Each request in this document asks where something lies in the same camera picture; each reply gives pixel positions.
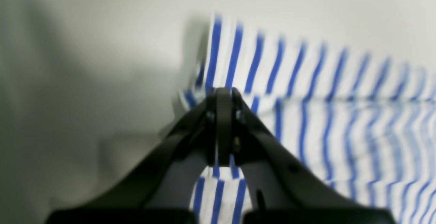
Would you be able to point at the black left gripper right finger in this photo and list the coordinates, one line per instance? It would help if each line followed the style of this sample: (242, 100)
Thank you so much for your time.
(282, 189)

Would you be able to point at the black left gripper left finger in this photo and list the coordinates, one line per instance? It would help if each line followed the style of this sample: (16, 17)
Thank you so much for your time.
(158, 190)

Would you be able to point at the blue white striped T-shirt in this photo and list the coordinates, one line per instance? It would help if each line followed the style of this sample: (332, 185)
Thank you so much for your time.
(363, 124)

